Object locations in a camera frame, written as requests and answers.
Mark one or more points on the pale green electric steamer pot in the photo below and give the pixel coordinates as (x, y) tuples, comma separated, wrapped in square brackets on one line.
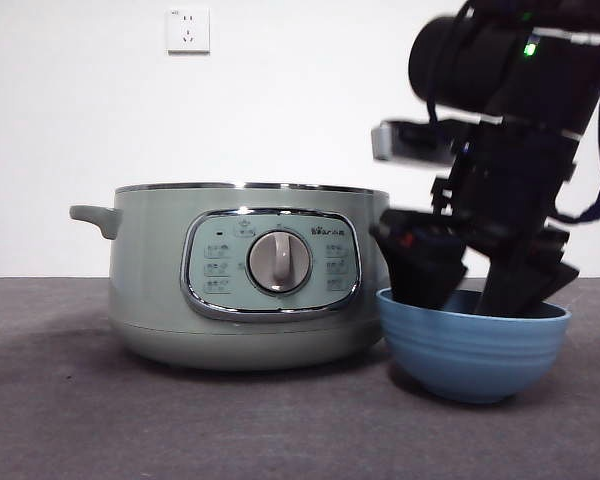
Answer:
[(155, 300)]

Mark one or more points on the white wall socket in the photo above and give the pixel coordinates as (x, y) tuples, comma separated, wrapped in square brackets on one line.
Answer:
[(188, 30)]

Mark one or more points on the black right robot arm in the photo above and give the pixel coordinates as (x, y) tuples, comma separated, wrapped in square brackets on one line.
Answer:
[(465, 65)]

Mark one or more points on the blue ribbed bowl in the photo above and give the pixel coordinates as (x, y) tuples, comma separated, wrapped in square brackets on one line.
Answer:
[(475, 355)]

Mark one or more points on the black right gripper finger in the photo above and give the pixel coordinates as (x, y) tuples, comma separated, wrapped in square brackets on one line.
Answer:
[(420, 265), (520, 280)]

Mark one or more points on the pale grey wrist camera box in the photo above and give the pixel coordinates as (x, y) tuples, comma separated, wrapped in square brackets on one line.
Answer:
[(405, 142)]

